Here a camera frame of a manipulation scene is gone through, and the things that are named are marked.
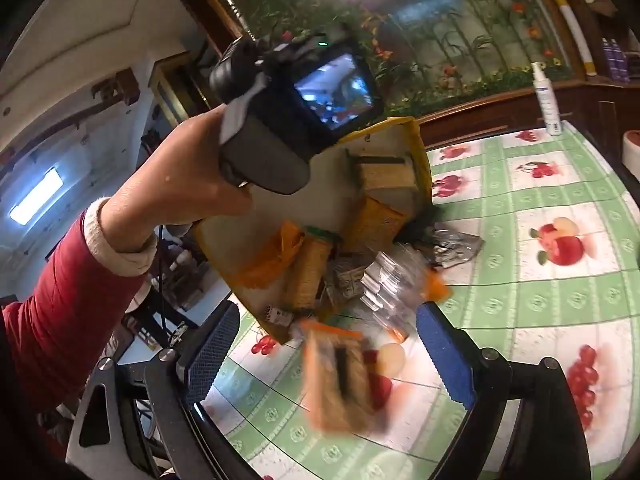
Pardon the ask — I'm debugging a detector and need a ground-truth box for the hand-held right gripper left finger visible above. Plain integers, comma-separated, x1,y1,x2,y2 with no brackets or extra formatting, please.
65,300,251,480

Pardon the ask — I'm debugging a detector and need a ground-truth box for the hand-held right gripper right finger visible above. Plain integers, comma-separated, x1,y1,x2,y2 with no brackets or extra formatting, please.
415,302,593,480

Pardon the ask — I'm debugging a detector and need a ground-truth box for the clear plastic snack packet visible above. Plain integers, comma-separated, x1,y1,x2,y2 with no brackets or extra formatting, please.
360,250,431,336

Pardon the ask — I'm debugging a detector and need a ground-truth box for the orange snack packet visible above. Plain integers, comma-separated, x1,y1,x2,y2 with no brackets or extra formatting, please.
235,220,306,291

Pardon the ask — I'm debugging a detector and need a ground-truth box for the orange cracker packet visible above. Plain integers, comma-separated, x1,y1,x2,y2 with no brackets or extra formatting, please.
300,320,396,433

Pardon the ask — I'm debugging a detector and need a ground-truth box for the yellow snack packet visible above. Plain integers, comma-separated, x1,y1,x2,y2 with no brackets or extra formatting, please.
345,195,408,253

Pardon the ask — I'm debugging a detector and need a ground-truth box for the person's left forearm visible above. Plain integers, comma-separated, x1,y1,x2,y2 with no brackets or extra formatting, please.
0,197,161,461

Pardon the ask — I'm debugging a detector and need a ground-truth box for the person's left hand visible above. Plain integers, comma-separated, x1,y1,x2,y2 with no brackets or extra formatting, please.
97,107,256,253

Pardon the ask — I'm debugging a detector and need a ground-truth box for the small orange packet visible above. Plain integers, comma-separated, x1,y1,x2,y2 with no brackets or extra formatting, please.
420,267,453,306

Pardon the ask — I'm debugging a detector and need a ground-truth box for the small white wrapped candy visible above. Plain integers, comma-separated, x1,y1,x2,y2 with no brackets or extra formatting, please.
262,305,296,331

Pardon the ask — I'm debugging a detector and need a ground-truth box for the silver snack packet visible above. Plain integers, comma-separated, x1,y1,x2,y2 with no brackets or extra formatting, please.
425,227,486,268

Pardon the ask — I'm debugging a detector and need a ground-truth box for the fruit print tablecloth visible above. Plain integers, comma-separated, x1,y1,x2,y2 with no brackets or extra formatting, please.
200,120,640,480

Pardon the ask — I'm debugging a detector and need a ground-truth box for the grey printed snack packet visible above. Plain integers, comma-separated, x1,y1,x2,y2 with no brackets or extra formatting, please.
322,257,373,318

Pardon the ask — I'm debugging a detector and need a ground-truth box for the glass fronted flower display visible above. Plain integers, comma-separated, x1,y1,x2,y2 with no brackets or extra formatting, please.
205,0,586,116

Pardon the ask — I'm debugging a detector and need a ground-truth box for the brown wooden cabinet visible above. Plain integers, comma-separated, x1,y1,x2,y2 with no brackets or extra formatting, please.
415,75,640,171

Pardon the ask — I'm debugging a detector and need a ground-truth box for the fluorescent ceiling light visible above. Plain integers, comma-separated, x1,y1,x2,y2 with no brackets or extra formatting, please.
7,167,66,226

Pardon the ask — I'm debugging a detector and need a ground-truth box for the white spray bottle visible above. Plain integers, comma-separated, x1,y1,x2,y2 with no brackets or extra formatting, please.
530,60,565,137

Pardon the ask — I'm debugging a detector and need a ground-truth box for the white round container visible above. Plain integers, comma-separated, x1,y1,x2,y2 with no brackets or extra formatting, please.
622,130,640,176

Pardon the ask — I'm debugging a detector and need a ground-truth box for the white striped hoop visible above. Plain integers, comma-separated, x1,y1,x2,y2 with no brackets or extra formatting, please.
527,0,598,78

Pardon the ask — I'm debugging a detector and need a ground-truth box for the purple bottle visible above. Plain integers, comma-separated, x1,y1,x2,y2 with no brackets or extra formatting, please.
601,37,617,81
612,40,632,83

